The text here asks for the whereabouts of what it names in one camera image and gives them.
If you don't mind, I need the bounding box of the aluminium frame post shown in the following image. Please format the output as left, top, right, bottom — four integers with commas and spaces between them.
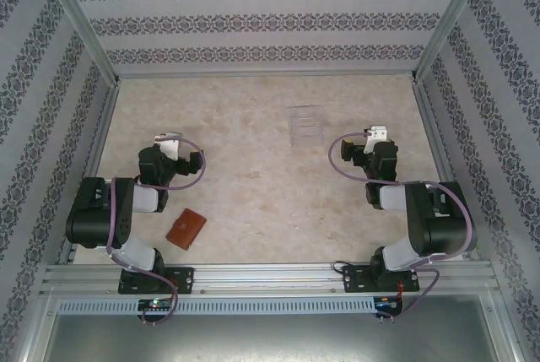
35, 0, 123, 87
409, 0, 495, 84

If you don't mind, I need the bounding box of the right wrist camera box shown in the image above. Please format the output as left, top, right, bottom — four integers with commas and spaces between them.
363, 125, 390, 155

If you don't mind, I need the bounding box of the brown leather card holder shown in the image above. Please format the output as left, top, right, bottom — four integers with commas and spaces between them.
165, 208, 208, 251

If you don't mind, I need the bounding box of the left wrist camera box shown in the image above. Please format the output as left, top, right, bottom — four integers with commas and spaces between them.
154, 132, 183, 161

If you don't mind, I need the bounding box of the grey metal panel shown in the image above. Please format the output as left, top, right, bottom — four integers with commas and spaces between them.
20, 294, 520, 362

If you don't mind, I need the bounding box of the small circuit board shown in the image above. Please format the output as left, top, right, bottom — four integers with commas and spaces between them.
374, 295, 404, 311
138, 298, 175, 311

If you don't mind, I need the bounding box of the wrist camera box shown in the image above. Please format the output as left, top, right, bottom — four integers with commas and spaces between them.
154, 132, 183, 161
363, 125, 390, 155

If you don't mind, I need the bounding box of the aluminium mounting rail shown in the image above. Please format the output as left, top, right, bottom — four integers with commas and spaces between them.
40, 262, 495, 297

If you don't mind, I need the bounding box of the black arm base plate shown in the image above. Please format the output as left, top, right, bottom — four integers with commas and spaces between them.
342, 263, 421, 294
117, 267, 196, 295

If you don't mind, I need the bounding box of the aluminium table side rail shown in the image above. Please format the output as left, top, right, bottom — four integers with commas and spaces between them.
57, 81, 123, 265
412, 81, 482, 262

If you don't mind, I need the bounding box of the slotted grey cable duct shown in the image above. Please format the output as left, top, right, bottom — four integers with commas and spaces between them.
57, 297, 377, 316

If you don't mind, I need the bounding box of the clear plastic box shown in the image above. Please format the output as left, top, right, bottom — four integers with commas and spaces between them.
289, 104, 326, 147

